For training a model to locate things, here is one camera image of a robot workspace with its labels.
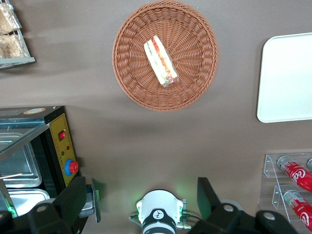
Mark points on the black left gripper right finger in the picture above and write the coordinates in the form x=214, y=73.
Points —
x=209, y=202

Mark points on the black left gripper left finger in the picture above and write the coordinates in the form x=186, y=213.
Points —
x=70, y=200

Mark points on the triangle sandwich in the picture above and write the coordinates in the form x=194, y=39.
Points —
x=159, y=61

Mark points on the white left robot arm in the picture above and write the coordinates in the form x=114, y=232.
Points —
x=158, y=202

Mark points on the cream plastic tray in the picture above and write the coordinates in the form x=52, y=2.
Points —
x=287, y=80

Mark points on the round brown wicker basket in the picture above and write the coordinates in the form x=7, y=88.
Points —
x=136, y=61

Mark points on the small electronics box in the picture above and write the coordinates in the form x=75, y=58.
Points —
x=96, y=202

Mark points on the red and blue knob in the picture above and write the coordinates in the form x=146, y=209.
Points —
x=72, y=167

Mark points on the steel food pan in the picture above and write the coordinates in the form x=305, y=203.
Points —
x=19, y=163
x=26, y=197

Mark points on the black glass food warmer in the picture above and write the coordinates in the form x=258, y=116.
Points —
x=58, y=151

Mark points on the wooden skewer stick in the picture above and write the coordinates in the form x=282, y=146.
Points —
x=11, y=176

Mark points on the clear acrylic bottle rack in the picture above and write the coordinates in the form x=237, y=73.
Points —
x=267, y=170

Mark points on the clear bag of brown snacks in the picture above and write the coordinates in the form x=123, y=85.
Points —
x=8, y=19
x=12, y=46

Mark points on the red rocker switch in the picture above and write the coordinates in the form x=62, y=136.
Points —
x=62, y=135

